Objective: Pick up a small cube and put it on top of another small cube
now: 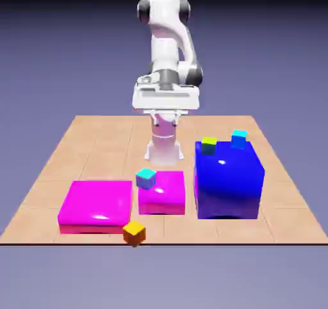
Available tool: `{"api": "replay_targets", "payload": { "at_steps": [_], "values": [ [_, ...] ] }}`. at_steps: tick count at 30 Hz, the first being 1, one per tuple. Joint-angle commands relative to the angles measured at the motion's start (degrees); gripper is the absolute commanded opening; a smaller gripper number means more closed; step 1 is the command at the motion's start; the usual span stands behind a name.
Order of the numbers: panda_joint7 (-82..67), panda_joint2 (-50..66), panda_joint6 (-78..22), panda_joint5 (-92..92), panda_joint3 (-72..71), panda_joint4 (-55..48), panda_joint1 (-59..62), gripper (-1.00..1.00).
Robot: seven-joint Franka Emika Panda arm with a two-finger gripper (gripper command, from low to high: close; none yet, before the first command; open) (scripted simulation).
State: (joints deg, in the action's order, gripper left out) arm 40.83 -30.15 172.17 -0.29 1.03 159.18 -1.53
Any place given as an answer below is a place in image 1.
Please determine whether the small yellow-green cube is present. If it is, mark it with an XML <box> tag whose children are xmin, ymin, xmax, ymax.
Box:
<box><xmin>201</xmin><ymin>136</ymin><xmax>218</xmax><ymax>156</ymax></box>

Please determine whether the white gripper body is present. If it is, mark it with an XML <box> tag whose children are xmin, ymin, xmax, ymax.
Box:
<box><xmin>131</xmin><ymin>82</ymin><xmax>201</xmax><ymax>115</ymax></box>

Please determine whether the small cyan cube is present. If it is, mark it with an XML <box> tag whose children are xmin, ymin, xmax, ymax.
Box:
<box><xmin>229</xmin><ymin>129</ymin><xmax>249</xmax><ymax>150</ymax></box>
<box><xmin>135</xmin><ymin>167</ymin><xmax>158</xmax><ymax>191</ymax></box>

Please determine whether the small orange cube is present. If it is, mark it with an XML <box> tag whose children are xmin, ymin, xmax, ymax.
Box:
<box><xmin>122</xmin><ymin>220</ymin><xmax>147</xmax><ymax>247</ymax></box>

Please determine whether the large flat magenta box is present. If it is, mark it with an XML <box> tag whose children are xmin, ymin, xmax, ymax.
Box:
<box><xmin>57</xmin><ymin>180</ymin><xmax>133</xmax><ymax>235</ymax></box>

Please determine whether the large blue box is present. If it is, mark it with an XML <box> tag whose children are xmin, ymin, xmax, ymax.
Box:
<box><xmin>193</xmin><ymin>140</ymin><xmax>266</xmax><ymax>221</ymax></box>

